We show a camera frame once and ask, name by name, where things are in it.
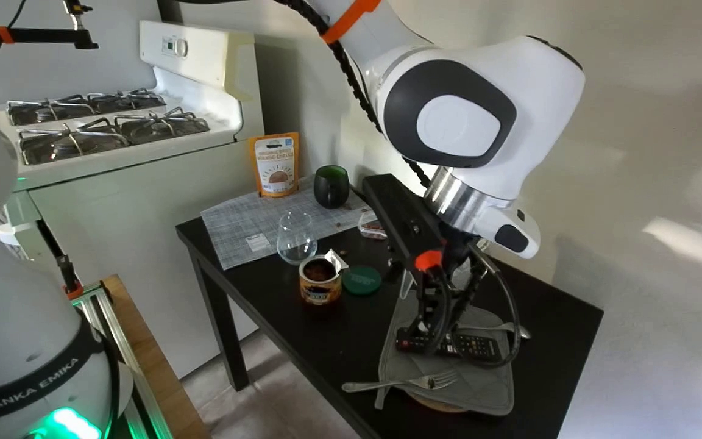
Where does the open tin can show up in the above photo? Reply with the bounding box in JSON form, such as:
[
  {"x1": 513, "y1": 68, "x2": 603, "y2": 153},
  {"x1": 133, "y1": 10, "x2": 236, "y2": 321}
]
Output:
[{"x1": 299, "y1": 249, "x2": 349, "y2": 306}]

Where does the dark green glass cup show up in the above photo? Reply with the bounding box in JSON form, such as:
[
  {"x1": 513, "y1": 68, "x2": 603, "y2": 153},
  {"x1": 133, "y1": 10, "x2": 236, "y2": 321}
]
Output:
[{"x1": 313, "y1": 165, "x2": 351, "y2": 210}]

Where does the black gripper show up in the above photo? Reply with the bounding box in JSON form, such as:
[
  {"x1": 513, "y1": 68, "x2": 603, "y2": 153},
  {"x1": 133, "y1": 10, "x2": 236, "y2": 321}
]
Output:
[{"x1": 412, "y1": 227, "x2": 489, "y2": 355}]

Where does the grey checked placemat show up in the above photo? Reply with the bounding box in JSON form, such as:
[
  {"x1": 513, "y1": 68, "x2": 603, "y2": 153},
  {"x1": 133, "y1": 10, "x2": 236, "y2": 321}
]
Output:
[{"x1": 200, "y1": 176, "x2": 377, "y2": 271}]

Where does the silver fork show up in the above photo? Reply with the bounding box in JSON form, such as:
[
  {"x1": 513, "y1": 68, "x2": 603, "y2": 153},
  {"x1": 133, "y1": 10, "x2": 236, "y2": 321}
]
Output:
[{"x1": 341, "y1": 368, "x2": 459, "y2": 393}]

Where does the green plastic lid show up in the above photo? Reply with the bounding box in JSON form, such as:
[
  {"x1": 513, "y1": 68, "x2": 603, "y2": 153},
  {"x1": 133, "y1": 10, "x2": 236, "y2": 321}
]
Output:
[{"x1": 342, "y1": 265, "x2": 383, "y2": 298}]

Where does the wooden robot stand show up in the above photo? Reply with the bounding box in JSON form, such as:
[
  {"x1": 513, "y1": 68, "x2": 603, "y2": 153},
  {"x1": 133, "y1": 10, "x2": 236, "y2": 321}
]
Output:
[{"x1": 69, "y1": 274, "x2": 211, "y2": 439}]

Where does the orange snack pouch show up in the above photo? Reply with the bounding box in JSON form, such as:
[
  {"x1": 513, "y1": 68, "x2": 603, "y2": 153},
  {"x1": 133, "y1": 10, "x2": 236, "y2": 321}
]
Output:
[{"x1": 249, "y1": 132, "x2": 300, "y2": 198}]

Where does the stove burner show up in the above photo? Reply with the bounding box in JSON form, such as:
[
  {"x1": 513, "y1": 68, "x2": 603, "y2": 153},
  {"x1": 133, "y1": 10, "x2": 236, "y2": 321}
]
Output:
[
  {"x1": 6, "y1": 98, "x2": 97, "y2": 127},
  {"x1": 113, "y1": 107, "x2": 211, "y2": 146},
  {"x1": 86, "y1": 88, "x2": 168, "y2": 115},
  {"x1": 18, "y1": 122, "x2": 130, "y2": 166}
]

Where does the black orange clamp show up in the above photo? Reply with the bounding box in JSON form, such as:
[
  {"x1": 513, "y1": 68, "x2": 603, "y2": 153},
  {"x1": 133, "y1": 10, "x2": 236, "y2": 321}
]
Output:
[{"x1": 54, "y1": 254, "x2": 85, "y2": 301}]

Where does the black remote control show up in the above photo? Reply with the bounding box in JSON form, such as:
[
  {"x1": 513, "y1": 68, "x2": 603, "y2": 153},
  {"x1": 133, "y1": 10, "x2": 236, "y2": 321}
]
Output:
[{"x1": 394, "y1": 328, "x2": 502, "y2": 362}]

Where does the white gas stove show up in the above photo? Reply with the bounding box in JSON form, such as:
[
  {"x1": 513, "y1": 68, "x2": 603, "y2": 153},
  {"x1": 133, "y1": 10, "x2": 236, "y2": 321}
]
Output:
[{"x1": 0, "y1": 20, "x2": 266, "y2": 380}]

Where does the grey pot holder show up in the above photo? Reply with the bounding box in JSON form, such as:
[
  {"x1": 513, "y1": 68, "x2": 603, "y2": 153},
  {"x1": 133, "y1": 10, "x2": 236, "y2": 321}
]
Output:
[{"x1": 374, "y1": 285, "x2": 517, "y2": 417}]

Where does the clear stemless glass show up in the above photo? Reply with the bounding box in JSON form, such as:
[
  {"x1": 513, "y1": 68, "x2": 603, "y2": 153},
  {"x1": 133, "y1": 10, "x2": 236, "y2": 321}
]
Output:
[{"x1": 276, "y1": 211, "x2": 319, "y2": 266}]

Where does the small clear food container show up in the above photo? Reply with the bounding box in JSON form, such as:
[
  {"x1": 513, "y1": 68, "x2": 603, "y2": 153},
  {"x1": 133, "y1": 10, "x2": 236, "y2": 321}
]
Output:
[{"x1": 358, "y1": 210, "x2": 389, "y2": 240}]

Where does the silver spoon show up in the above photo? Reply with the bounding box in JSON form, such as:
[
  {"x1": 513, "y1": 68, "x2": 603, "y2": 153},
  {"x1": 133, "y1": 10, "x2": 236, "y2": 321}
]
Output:
[{"x1": 472, "y1": 321, "x2": 533, "y2": 340}]

